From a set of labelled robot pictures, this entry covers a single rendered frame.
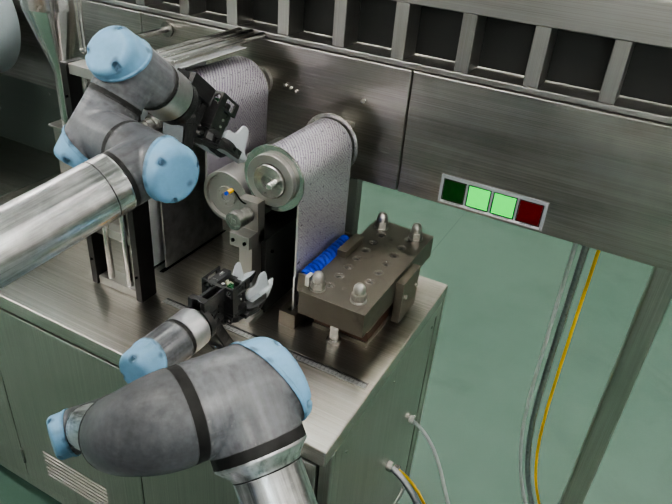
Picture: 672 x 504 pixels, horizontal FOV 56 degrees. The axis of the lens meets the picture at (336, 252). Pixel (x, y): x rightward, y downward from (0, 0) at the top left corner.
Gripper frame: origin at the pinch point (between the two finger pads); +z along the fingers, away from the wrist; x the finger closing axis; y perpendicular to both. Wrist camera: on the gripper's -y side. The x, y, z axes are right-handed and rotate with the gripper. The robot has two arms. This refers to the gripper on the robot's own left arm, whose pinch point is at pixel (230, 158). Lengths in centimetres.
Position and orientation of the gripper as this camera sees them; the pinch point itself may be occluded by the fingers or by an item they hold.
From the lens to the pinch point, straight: 116.3
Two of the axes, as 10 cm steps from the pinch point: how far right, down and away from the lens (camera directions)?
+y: 3.6, -9.3, 0.9
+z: 3.2, 2.1, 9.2
